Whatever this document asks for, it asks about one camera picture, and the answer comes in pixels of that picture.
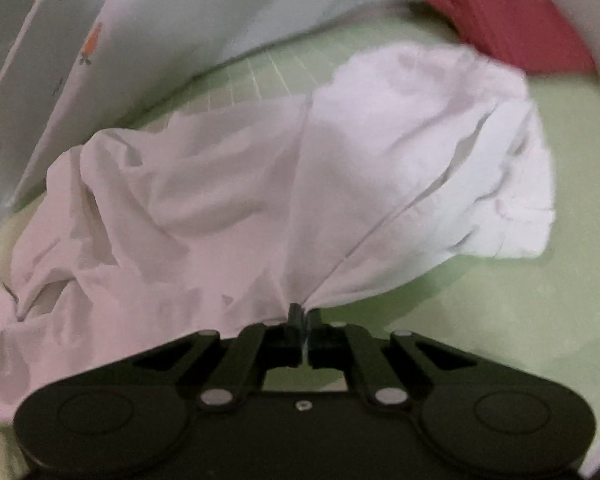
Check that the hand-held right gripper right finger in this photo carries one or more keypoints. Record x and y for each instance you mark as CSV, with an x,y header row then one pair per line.
x,y
314,322

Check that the red cloth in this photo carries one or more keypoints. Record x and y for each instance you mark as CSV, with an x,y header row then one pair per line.
x,y
520,25

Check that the white garment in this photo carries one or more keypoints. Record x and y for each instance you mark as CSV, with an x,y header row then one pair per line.
x,y
220,200

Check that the light blue carrot-print sheet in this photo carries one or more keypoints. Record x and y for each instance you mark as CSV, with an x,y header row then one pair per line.
x,y
145,15

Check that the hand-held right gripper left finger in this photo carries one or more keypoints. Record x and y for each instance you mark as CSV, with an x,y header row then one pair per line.
x,y
293,321

